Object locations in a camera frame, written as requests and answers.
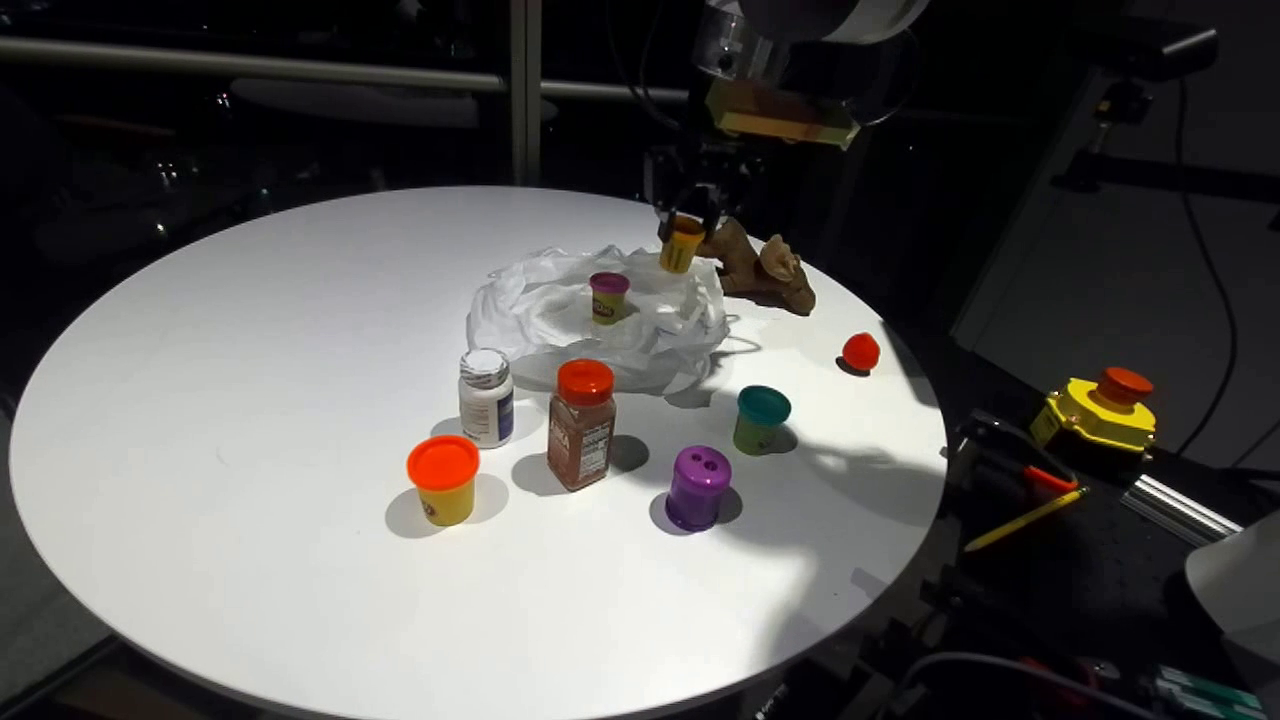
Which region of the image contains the aluminium profile bar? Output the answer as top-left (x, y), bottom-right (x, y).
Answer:
top-left (1125, 470), bottom-right (1254, 542)

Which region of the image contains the yellow stick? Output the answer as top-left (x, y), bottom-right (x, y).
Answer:
top-left (960, 484), bottom-right (1092, 557)

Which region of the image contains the brown plush moose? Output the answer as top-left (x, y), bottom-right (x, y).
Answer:
top-left (702, 217), bottom-right (821, 318)

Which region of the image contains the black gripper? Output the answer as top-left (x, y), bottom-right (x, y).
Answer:
top-left (648, 126), bottom-right (753, 253)

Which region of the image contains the white pill bottle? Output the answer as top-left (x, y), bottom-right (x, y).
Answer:
top-left (457, 346), bottom-right (516, 452)

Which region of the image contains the purple play dough tub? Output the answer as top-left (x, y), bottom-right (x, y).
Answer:
top-left (666, 444), bottom-right (735, 533)

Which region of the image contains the teal cup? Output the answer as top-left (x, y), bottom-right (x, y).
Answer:
top-left (728, 385), bottom-right (796, 460)

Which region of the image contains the yellow emergency stop button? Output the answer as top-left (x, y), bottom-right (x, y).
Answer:
top-left (1028, 364), bottom-right (1160, 462)

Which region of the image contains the yellow tub magenta lid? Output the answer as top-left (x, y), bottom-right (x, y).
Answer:
top-left (590, 266), bottom-right (634, 326)

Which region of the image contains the yellow tub orange lid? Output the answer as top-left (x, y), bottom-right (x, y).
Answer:
top-left (406, 433), bottom-right (486, 533)

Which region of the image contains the black hanging cable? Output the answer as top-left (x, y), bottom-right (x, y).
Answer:
top-left (1167, 71), bottom-right (1246, 460)

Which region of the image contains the grey cable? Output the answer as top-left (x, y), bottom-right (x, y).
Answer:
top-left (902, 649), bottom-right (1154, 720)

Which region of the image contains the spice jar orange lid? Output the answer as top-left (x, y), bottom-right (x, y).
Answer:
top-left (544, 354), bottom-right (620, 494)

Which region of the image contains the small red tool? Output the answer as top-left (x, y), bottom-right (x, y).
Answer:
top-left (1019, 460), bottom-right (1081, 505)

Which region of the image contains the white plastic bag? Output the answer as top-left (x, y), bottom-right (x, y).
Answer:
top-left (459, 240), bottom-right (770, 399)

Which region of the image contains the metal window post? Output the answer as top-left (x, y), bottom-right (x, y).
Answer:
top-left (503, 0), bottom-right (549, 189)

